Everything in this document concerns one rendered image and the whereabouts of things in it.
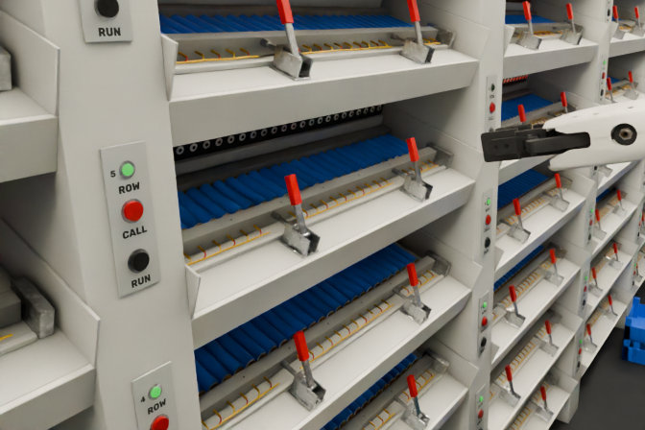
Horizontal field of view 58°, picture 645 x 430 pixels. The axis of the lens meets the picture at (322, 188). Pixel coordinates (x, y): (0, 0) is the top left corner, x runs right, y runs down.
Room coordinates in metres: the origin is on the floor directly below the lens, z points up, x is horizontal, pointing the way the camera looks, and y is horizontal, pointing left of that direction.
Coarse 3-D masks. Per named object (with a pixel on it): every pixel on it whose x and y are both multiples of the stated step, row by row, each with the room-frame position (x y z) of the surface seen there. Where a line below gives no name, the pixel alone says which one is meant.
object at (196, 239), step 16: (400, 160) 0.90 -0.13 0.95; (432, 160) 0.98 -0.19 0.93; (352, 176) 0.80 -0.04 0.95; (368, 176) 0.82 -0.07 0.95; (384, 176) 0.86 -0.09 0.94; (304, 192) 0.72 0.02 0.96; (320, 192) 0.73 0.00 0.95; (336, 192) 0.76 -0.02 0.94; (352, 192) 0.78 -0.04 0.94; (368, 192) 0.80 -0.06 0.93; (256, 208) 0.66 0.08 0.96; (272, 208) 0.67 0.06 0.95; (288, 208) 0.69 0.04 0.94; (304, 208) 0.72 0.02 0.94; (208, 224) 0.60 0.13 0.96; (224, 224) 0.61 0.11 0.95; (240, 224) 0.62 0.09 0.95; (256, 224) 0.65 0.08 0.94; (192, 240) 0.57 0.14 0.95; (208, 240) 0.59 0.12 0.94; (224, 240) 0.61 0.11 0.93; (208, 256) 0.57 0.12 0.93
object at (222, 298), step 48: (288, 144) 0.84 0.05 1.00; (432, 144) 0.99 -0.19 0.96; (432, 192) 0.87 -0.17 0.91; (240, 240) 0.63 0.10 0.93; (336, 240) 0.67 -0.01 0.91; (384, 240) 0.75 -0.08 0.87; (192, 288) 0.48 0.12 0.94; (240, 288) 0.55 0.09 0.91; (288, 288) 0.60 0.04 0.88; (192, 336) 0.50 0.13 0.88
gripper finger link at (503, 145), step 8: (488, 136) 0.61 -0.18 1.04; (496, 136) 0.60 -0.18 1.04; (504, 136) 0.60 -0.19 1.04; (512, 136) 0.59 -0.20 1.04; (520, 136) 0.58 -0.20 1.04; (528, 136) 0.56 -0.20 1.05; (536, 136) 0.55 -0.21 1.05; (488, 144) 0.60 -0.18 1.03; (496, 144) 0.59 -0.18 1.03; (504, 144) 0.59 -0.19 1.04; (512, 144) 0.58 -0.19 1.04; (520, 144) 0.57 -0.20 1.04; (488, 152) 0.60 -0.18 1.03; (496, 152) 0.59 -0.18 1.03; (504, 152) 0.59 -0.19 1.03; (512, 152) 0.58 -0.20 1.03; (520, 152) 0.57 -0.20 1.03; (488, 160) 0.61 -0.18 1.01; (496, 160) 0.60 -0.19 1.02; (504, 160) 0.59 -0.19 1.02
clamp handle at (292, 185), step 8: (288, 176) 0.64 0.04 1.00; (288, 184) 0.64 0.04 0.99; (296, 184) 0.64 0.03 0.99; (288, 192) 0.64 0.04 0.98; (296, 192) 0.64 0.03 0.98; (296, 200) 0.64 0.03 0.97; (296, 208) 0.64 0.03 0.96; (296, 216) 0.64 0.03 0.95; (304, 224) 0.64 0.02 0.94; (304, 232) 0.63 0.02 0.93
